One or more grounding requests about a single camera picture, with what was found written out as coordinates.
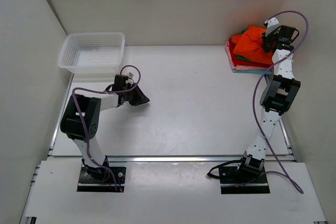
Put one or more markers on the light blue folded t shirt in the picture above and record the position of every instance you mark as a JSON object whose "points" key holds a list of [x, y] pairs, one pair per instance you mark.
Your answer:
{"points": [[257, 71]]}

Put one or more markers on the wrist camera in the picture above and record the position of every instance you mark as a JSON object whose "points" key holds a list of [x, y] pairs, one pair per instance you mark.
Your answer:
{"points": [[130, 74], [271, 24]]}

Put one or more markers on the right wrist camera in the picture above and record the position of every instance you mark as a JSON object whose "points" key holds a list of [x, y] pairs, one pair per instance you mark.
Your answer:
{"points": [[271, 24]]}

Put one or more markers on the orange t shirt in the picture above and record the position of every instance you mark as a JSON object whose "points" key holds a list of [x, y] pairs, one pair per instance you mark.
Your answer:
{"points": [[249, 45]]}

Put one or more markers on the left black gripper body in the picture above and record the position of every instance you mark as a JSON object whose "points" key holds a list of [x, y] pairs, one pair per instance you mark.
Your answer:
{"points": [[135, 97]]}

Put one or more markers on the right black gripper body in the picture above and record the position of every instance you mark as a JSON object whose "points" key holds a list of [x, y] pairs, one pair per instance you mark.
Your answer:
{"points": [[270, 39]]}

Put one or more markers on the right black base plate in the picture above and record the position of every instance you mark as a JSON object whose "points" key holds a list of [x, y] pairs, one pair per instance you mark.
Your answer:
{"points": [[235, 181]]}

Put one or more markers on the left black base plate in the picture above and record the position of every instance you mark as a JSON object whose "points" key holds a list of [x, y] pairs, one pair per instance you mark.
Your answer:
{"points": [[115, 179]]}

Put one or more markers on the white plastic basket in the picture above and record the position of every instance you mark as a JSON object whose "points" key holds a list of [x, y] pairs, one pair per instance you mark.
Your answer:
{"points": [[92, 53]]}

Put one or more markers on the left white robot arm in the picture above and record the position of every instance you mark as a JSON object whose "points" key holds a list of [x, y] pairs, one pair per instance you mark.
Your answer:
{"points": [[81, 118]]}

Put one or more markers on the red folded t shirt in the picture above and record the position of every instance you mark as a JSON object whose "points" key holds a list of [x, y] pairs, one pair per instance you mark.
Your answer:
{"points": [[247, 50]]}

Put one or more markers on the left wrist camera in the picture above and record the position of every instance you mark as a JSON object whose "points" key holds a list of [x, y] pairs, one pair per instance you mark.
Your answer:
{"points": [[130, 74]]}

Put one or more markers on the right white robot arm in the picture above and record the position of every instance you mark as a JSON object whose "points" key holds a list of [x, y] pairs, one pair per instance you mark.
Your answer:
{"points": [[277, 97]]}

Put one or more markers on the pink folded t shirt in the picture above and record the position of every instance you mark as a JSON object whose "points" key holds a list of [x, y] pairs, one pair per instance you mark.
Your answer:
{"points": [[236, 66]]}

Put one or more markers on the green folded t shirt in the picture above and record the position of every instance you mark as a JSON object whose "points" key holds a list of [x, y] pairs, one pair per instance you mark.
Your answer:
{"points": [[242, 58]]}

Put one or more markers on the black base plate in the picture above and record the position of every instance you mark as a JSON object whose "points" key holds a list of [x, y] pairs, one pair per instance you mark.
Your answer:
{"points": [[235, 181], [115, 179]]}

